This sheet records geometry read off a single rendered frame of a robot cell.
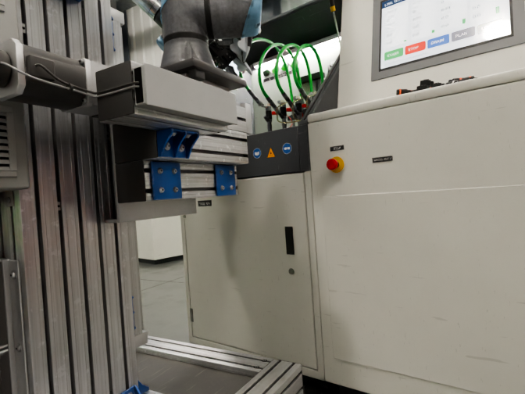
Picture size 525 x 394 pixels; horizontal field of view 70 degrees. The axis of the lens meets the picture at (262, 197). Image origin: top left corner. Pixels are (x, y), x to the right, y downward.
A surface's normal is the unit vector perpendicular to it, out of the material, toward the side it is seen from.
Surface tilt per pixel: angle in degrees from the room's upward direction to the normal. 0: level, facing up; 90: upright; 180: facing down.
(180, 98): 90
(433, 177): 90
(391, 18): 76
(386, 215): 90
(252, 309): 90
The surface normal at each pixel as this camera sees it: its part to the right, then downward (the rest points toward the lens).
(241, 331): -0.61, 0.05
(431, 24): -0.62, -0.19
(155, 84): 0.86, -0.06
